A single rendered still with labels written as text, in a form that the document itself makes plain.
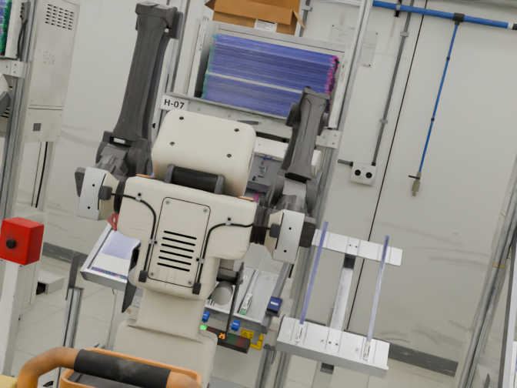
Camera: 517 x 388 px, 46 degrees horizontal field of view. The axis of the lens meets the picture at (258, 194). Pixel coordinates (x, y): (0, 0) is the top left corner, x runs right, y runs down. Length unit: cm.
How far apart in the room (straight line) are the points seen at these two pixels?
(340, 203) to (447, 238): 68
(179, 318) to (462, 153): 278
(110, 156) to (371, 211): 266
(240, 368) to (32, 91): 162
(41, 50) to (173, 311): 201
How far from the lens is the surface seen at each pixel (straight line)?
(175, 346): 141
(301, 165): 151
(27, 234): 254
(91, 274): 227
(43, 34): 315
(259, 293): 215
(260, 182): 236
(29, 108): 314
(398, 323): 407
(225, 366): 252
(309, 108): 167
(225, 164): 129
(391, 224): 393
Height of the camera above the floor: 146
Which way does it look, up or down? 9 degrees down
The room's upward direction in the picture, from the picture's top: 12 degrees clockwise
